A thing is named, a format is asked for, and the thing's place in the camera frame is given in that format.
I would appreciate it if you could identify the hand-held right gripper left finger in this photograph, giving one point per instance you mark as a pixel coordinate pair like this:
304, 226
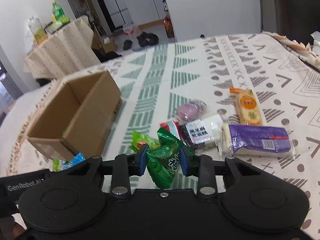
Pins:
143, 160

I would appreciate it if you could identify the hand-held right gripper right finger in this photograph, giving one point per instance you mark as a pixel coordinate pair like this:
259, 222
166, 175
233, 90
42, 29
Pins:
183, 161

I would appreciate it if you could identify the green plum candy packet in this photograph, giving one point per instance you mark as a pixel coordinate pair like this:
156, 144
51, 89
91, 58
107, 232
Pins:
162, 160

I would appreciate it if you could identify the red white snack packet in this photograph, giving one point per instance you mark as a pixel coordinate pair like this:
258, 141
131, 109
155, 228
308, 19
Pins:
170, 127

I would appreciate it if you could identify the purple round bun packet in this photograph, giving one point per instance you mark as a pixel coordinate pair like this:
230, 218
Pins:
187, 111

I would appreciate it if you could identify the cardboard box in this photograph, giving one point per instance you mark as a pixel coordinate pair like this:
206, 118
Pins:
85, 120

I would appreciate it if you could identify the purple white bread packet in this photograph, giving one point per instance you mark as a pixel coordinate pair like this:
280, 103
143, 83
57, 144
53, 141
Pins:
257, 137

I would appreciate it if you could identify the orange cracker packet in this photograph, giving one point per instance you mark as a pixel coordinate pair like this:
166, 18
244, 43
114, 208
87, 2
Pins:
247, 105

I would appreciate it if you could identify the black white cake packet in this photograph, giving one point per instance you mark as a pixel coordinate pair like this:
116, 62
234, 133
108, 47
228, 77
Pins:
200, 132

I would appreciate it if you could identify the blue snack packet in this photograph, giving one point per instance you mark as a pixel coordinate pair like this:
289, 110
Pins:
75, 161

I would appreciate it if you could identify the black floor bundle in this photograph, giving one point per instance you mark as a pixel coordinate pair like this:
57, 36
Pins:
107, 56

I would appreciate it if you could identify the black slipper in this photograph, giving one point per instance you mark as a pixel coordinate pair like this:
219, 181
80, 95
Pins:
142, 35
153, 39
144, 42
127, 45

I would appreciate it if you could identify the brown floor carton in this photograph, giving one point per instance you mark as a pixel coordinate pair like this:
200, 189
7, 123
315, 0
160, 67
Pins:
108, 43

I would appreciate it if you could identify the pink water bottle pack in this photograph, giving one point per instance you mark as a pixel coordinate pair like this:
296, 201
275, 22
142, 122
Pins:
131, 28

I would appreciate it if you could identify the red brown jug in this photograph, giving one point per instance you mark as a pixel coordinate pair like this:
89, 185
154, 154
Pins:
169, 27

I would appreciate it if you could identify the dotted tablecloth round table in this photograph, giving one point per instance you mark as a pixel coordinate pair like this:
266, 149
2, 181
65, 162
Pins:
62, 52

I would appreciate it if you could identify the white kitchen cabinet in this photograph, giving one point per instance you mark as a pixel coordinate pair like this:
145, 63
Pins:
142, 7

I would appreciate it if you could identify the black spray bottle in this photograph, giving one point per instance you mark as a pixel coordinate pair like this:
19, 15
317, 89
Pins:
164, 3

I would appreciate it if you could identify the yellow tea bottle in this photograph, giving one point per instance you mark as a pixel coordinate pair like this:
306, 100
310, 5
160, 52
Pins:
38, 31

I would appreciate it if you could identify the green tissue pack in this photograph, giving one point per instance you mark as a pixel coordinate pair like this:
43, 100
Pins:
60, 23

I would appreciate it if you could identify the black framed glass door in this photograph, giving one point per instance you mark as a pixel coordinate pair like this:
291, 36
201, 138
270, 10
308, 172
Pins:
107, 2

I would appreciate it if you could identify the green soda bottle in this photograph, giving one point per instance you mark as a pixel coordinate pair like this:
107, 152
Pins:
58, 11

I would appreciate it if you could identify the white plastic bag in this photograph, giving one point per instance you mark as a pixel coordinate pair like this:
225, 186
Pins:
316, 38

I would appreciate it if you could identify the black chair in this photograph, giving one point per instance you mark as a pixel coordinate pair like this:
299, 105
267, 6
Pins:
292, 7

